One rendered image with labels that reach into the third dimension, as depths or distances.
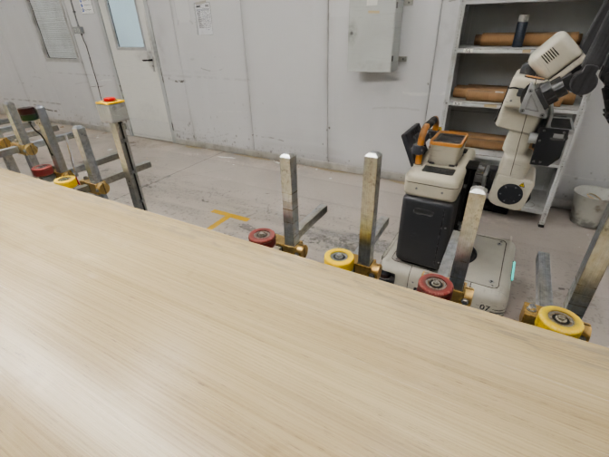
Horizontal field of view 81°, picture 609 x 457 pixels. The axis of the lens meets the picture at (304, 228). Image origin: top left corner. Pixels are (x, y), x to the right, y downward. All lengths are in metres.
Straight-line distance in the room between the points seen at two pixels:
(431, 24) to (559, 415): 3.15
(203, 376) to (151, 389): 0.09
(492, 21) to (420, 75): 0.63
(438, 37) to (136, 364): 3.25
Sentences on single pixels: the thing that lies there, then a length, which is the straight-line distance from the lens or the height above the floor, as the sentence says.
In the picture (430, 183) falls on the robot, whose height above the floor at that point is 0.77.
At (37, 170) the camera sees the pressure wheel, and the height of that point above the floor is 0.90.
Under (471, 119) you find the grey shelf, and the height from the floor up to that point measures 0.68.
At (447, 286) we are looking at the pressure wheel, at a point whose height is 0.91.
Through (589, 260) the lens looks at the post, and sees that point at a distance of 0.95.
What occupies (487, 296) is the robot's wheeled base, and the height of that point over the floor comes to 0.26.
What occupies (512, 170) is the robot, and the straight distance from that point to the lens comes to 1.89.
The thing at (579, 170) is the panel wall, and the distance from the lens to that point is 3.68.
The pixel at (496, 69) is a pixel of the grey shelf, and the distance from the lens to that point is 3.47.
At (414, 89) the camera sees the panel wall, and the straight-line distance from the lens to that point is 3.59.
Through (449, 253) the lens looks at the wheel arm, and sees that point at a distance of 1.17.
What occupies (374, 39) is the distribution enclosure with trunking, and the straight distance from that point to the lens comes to 3.42.
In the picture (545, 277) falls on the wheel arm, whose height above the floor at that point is 0.82.
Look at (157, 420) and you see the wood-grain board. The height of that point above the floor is 0.90.
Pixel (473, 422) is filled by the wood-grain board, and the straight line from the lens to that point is 0.69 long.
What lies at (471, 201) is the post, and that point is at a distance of 0.89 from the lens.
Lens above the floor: 1.45
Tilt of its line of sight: 30 degrees down
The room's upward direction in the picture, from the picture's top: 2 degrees counter-clockwise
